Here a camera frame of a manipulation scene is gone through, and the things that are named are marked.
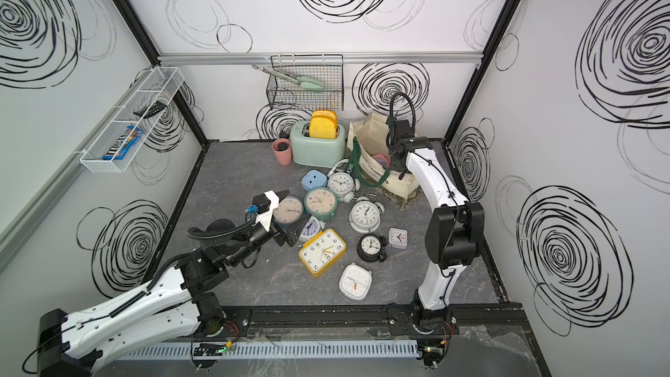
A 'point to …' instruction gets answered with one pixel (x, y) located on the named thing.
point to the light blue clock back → (314, 179)
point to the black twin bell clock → (370, 248)
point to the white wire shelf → (159, 84)
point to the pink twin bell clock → (384, 160)
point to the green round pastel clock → (322, 202)
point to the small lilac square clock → (398, 237)
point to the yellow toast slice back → (324, 113)
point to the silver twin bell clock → (365, 215)
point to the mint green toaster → (317, 152)
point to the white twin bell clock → (342, 185)
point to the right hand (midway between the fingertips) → (413, 164)
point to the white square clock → (355, 281)
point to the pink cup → (283, 150)
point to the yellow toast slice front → (323, 127)
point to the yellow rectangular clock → (322, 253)
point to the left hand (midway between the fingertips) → (297, 203)
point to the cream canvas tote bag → (366, 138)
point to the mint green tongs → (305, 82)
